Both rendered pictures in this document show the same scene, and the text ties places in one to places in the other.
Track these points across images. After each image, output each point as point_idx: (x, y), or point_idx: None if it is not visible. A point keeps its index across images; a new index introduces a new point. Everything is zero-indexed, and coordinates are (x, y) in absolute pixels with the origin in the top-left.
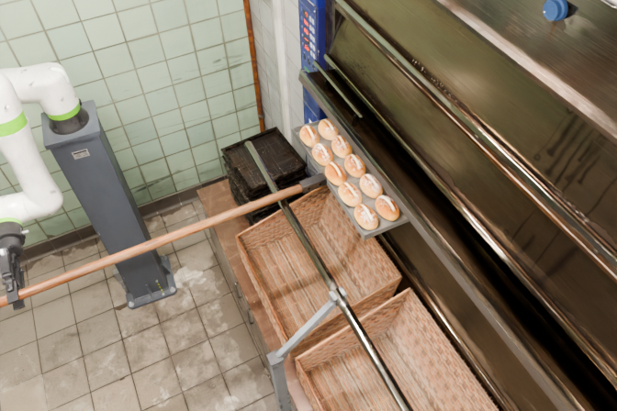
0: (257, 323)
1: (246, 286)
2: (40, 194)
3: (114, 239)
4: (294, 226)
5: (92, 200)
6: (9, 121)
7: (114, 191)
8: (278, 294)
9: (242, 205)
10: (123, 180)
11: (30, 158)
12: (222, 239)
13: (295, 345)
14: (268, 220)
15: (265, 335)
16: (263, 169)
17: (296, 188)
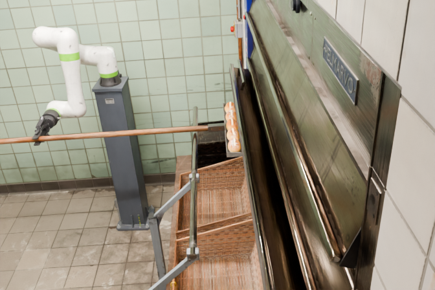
0: (171, 228)
1: (176, 208)
2: (74, 101)
3: (117, 169)
4: (192, 144)
5: None
6: (69, 54)
7: None
8: None
9: (169, 127)
10: None
11: (74, 78)
12: (177, 182)
13: (165, 210)
14: (202, 169)
15: (171, 235)
16: (195, 118)
17: (203, 126)
